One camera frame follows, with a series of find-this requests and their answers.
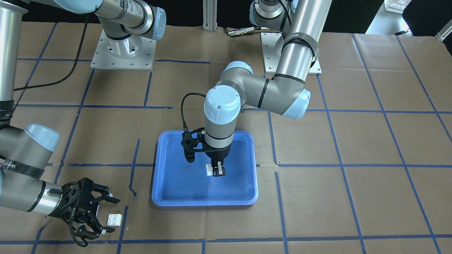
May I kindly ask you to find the aluminium frame post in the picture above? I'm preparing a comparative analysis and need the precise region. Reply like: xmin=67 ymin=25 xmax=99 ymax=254
xmin=202 ymin=0 xmax=218 ymax=33

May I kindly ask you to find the white block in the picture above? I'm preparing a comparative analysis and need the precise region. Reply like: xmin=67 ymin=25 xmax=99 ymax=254
xmin=107 ymin=214 xmax=122 ymax=227
xmin=206 ymin=164 xmax=213 ymax=176

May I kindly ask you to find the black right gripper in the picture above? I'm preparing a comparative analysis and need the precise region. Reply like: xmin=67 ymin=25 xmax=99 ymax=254
xmin=47 ymin=177 xmax=120 ymax=240

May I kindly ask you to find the blue plastic tray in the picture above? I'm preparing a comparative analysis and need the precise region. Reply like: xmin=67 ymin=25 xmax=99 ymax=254
xmin=151 ymin=130 xmax=258 ymax=206

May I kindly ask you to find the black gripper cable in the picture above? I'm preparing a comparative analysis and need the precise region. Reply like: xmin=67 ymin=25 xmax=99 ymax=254
xmin=180 ymin=93 xmax=207 ymax=133
xmin=12 ymin=14 xmax=89 ymax=96

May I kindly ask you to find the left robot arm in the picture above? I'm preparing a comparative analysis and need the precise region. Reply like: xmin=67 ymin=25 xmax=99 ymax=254
xmin=181 ymin=0 xmax=332 ymax=176

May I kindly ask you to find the metal cable connector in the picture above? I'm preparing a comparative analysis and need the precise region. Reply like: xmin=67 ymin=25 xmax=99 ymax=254
xmin=225 ymin=27 xmax=255 ymax=37

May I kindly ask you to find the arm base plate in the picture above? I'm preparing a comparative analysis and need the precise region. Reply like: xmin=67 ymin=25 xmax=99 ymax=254
xmin=261 ymin=32 xmax=322 ymax=79
xmin=90 ymin=31 xmax=157 ymax=71

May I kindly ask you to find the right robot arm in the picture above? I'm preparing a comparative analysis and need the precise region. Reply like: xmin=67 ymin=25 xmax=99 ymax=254
xmin=0 ymin=0 xmax=167 ymax=247

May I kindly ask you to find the white plastic basket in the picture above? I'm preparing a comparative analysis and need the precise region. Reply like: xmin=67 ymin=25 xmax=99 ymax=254
xmin=384 ymin=0 xmax=411 ymax=14

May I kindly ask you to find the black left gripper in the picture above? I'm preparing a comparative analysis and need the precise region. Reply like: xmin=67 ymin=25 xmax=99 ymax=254
xmin=181 ymin=129 xmax=232 ymax=177

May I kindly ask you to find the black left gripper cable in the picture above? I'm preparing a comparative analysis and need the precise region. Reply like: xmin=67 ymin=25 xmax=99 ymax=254
xmin=180 ymin=93 xmax=207 ymax=133

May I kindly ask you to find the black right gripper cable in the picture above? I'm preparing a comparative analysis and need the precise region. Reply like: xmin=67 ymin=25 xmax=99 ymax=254
xmin=12 ymin=14 xmax=89 ymax=96

